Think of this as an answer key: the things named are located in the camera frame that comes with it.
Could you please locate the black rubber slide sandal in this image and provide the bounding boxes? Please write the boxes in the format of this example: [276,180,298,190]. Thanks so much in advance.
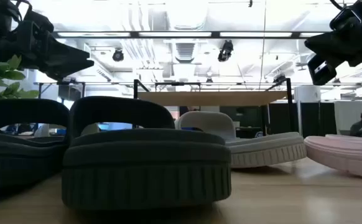
[0,98,72,191]
[61,95,233,211]

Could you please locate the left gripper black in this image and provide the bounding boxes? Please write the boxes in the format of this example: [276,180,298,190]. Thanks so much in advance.
[11,9,95,81]

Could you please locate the black room divider panels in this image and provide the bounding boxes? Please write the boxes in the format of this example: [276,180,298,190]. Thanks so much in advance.
[220,102,338,139]

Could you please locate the white fabric divider panel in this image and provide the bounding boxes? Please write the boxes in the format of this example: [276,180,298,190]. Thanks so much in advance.
[334,100,362,135]

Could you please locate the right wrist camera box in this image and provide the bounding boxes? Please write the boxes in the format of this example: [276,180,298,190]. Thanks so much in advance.
[307,54,338,86]

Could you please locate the black ceiling spotlight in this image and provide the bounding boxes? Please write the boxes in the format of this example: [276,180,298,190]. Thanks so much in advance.
[217,39,234,63]
[112,48,125,62]

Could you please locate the black overhead light bar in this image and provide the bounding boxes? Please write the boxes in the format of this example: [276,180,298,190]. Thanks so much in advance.
[52,30,327,40]

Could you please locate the pink rubber slide sandal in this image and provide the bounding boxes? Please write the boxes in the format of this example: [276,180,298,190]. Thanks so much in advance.
[304,113,362,181]

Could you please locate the wooden shelf with black frame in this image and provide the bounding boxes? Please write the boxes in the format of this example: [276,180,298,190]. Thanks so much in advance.
[133,77,294,134]

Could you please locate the green leafy plant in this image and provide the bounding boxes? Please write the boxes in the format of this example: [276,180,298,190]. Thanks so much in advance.
[0,54,40,100]

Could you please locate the person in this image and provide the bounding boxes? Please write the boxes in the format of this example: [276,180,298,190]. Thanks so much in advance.
[5,123,34,136]
[350,111,362,138]
[179,105,200,113]

